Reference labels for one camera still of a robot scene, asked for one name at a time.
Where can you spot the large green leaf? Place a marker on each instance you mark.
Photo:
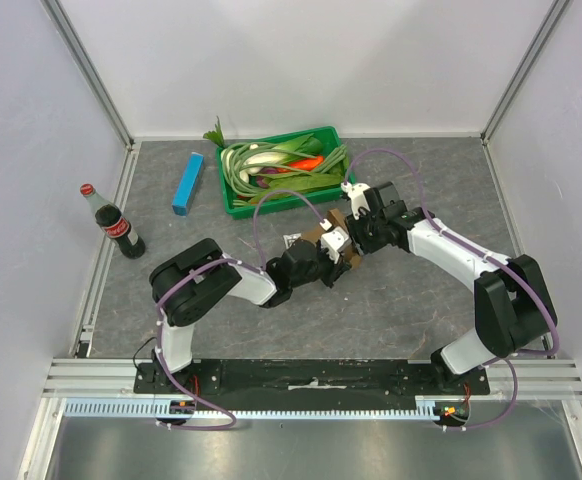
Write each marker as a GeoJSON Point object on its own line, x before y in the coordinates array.
{"type": "Point", "coordinates": [300, 184]}

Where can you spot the cola glass bottle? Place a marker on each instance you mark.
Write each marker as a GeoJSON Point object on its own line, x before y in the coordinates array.
{"type": "Point", "coordinates": [113, 223]}

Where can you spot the green bok choy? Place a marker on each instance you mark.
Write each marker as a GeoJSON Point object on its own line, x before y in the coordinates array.
{"type": "Point", "coordinates": [306, 144]}

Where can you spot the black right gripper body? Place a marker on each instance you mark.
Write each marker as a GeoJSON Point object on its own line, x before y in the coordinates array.
{"type": "Point", "coordinates": [359, 236]}

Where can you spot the orange carrot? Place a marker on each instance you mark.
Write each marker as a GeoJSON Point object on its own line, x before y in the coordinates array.
{"type": "Point", "coordinates": [307, 164]}

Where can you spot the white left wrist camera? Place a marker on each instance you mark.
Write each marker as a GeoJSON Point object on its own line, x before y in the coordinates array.
{"type": "Point", "coordinates": [334, 240]}

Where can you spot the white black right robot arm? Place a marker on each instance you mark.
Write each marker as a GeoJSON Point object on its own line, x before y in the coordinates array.
{"type": "Point", "coordinates": [512, 306]}

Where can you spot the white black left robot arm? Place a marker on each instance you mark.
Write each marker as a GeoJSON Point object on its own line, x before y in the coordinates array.
{"type": "Point", "coordinates": [186, 287]}

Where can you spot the green long beans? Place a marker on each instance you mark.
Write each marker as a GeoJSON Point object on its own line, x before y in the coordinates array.
{"type": "Point", "coordinates": [246, 181]}

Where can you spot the green plastic crate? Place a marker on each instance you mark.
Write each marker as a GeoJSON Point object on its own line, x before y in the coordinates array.
{"type": "Point", "coordinates": [279, 200]}

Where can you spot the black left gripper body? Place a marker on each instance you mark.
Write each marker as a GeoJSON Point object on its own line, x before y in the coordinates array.
{"type": "Point", "coordinates": [327, 268]}

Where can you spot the small white sticker packet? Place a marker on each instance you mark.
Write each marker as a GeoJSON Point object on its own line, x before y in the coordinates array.
{"type": "Point", "coordinates": [289, 239]}

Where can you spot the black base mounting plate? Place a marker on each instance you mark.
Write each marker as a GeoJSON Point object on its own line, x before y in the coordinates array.
{"type": "Point", "coordinates": [322, 385]}

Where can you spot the blue rectangular box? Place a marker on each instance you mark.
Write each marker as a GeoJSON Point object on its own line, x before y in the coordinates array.
{"type": "Point", "coordinates": [185, 192]}

